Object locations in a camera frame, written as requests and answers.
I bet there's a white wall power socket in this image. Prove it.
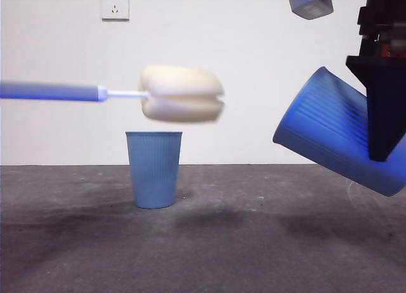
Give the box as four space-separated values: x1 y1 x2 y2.
101 0 130 22

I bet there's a blue ribbed plastic cup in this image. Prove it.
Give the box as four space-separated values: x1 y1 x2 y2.
272 66 406 198
125 131 184 209

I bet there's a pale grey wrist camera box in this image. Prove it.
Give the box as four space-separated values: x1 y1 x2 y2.
285 0 335 20

